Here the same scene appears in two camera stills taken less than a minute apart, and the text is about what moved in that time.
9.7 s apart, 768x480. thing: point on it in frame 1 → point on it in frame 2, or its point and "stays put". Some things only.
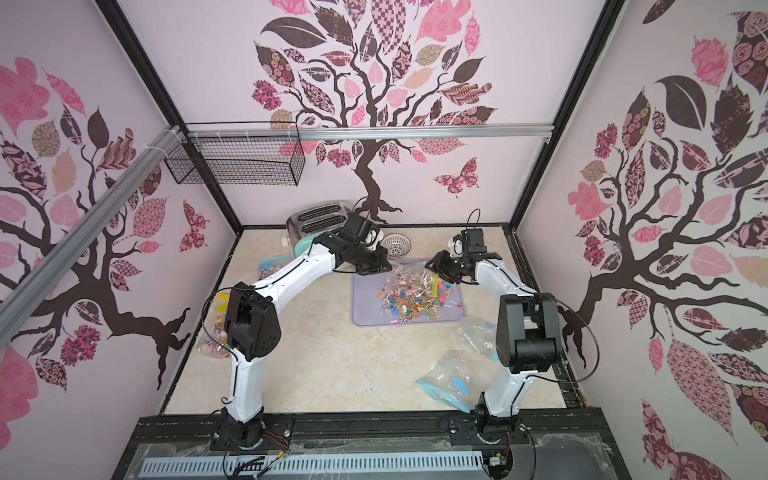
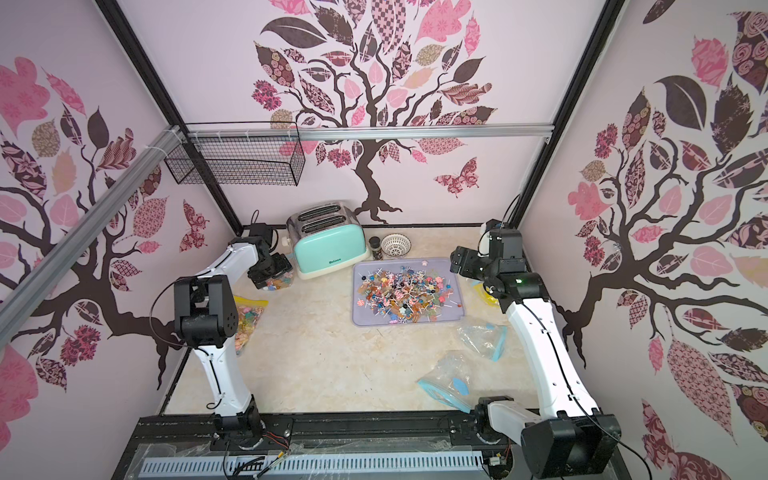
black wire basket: (241, 154) stays put
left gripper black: (380, 262) → (283, 266)
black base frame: (418, 445) stays put
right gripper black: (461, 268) → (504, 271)
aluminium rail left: (22, 296) stays put
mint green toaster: (305, 227) stays put
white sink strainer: (396, 244) stays put
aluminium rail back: (373, 133) stays put
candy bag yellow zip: (412, 278) → (491, 300)
